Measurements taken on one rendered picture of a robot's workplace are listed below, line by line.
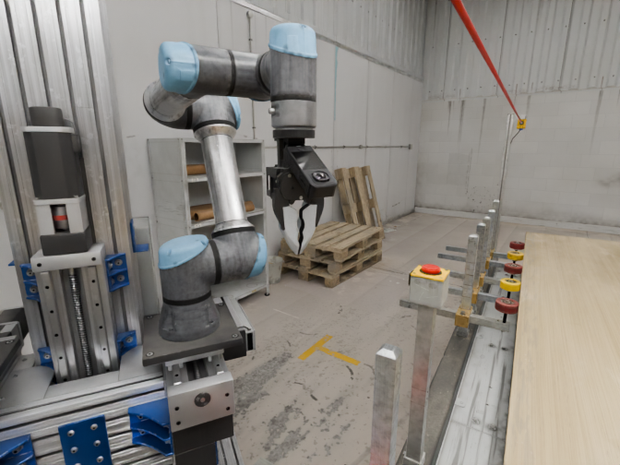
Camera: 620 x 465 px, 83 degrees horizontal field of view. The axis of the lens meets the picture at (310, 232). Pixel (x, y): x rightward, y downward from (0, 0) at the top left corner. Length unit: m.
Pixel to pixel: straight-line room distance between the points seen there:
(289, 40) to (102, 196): 0.63
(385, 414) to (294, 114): 0.51
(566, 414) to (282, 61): 0.95
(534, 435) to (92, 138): 1.19
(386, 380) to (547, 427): 0.47
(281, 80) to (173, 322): 0.61
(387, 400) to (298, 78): 0.53
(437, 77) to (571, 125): 2.63
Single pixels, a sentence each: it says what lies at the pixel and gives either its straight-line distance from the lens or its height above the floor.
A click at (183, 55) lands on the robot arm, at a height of 1.63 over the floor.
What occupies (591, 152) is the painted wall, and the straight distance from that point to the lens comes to 7.94.
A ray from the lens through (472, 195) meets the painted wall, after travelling 8.14.
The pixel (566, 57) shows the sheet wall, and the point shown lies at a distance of 8.07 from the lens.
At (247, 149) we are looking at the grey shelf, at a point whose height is 1.46.
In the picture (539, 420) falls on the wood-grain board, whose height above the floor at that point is 0.90.
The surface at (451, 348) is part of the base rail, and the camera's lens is 1.59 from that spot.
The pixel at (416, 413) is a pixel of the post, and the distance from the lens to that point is 0.99.
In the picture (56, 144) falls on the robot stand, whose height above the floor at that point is 1.50.
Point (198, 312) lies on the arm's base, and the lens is 0.91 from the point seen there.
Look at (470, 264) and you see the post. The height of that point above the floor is 1.03.
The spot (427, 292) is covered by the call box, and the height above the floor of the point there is 1.18.
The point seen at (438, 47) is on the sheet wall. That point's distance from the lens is 8.54.
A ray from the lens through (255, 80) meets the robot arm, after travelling 0.66.
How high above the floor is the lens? 1.49
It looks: 14 degrees down
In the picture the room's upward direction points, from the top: straight up
